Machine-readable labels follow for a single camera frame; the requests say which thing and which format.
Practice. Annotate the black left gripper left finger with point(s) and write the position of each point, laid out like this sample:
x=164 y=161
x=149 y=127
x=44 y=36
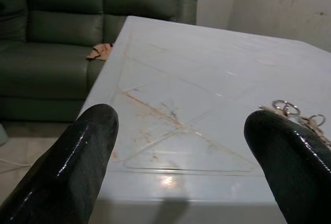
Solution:
x=69 y=162

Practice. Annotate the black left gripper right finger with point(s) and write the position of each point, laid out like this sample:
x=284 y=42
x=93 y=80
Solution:
x=292 y=162

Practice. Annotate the white marble-pattern table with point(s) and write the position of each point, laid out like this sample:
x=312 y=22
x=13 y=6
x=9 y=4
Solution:
x=207 y=110

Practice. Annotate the tan crumpled cloth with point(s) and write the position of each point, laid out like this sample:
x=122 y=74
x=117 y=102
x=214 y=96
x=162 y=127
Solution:
x=100 y=51

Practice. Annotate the green leather sofa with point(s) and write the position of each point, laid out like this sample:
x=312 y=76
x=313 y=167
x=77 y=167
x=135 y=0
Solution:
x=55 y=43

